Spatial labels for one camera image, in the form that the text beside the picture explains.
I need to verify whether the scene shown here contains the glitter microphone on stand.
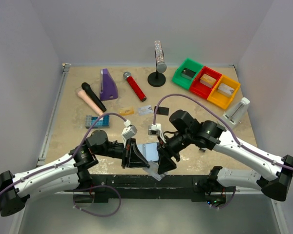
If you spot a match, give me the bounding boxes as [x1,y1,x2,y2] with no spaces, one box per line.
[154,40,167,73]

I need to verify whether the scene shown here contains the red microphone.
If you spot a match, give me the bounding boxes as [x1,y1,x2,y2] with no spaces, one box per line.
[123,71,147,102]

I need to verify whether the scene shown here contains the dark card in green bin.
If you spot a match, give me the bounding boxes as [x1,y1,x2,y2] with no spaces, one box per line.
[181,68,196,80]

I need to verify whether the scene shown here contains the black microphone stand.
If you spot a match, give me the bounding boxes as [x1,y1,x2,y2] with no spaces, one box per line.
[147,71,166,87]

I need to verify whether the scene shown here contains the aluminium left frame rail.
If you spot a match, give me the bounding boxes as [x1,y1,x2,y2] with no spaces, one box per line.
[36,63,71,167]

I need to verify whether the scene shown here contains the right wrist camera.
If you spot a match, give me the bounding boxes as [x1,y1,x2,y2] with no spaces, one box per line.
[148,123,166,144]

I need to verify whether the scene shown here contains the white card in yellow bin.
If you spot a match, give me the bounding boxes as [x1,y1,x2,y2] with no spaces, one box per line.
[217,83,235,97]

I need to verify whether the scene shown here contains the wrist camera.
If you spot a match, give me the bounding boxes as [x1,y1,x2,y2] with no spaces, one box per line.
[122,119,137,146]
[148,123,166,144]

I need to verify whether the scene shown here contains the purple metronome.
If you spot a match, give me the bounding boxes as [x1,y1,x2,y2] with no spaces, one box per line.
[100,68,118,101]

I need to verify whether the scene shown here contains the white grey metronome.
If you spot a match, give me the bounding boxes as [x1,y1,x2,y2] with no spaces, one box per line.
[221,97,250,129]

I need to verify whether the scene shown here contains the purple cable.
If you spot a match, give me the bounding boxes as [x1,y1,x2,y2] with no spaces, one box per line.
[0,112,130,217]
[152,94,293,210]

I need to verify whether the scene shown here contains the aluminium front frame rail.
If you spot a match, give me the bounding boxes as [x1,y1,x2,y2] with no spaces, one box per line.
[21,173,279,195]

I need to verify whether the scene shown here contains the tan card in red bin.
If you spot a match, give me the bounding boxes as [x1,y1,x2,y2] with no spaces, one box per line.
[200,74,216,88]

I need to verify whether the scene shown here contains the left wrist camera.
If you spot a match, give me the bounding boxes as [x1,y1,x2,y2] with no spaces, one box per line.
[122,119,137,146]

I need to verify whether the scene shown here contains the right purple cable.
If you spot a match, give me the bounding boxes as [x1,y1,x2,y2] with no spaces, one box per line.
[152,94,293,210]

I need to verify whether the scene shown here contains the silver white credit card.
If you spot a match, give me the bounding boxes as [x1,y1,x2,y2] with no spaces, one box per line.
[137,105,153,116]

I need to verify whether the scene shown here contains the gold VIP card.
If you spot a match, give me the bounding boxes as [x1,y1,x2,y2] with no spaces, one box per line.
[119,107,134,116]

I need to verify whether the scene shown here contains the blue grey brick block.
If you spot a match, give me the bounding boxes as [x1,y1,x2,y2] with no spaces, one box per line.
[84,115,110,129]

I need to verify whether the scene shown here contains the green storage bin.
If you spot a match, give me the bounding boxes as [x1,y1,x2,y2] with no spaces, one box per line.
[172,58,204,90]

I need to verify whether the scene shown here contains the yellow storage bin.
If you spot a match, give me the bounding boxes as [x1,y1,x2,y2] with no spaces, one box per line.
[207,75,241,110]

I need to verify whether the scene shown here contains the black VIP card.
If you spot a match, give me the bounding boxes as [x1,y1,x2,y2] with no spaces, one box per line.
[154,106,169,116]

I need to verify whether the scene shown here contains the red storage bin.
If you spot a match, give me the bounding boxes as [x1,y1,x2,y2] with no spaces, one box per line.
[189,66,221,99]

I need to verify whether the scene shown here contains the blue leather card holder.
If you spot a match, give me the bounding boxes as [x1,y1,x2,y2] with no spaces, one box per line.
[137,142,159,162]

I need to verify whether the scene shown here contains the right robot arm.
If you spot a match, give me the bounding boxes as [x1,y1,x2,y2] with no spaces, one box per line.
[149,110,293,201]

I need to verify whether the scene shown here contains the pink microphone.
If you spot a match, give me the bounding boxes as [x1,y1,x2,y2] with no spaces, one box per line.
[76,88,103,116]

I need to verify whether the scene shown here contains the black microphone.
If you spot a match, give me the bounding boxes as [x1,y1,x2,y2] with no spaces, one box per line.
[81,82,106,112]

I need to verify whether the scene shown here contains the aluminium frame rail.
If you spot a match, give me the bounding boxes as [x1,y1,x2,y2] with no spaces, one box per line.
[21,173,279,195]
[36,63,71,167]

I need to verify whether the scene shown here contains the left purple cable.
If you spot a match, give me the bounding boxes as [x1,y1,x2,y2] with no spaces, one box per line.
[0,112,130,217]

